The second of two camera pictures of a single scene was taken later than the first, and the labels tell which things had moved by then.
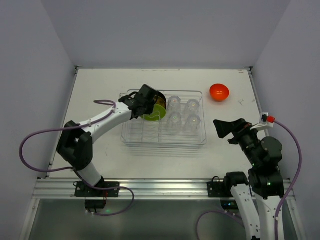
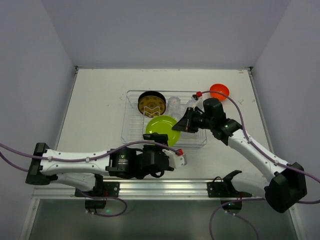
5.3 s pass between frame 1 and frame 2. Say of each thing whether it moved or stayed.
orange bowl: stayed
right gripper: moved
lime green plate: moved
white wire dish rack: stayed
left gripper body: moved
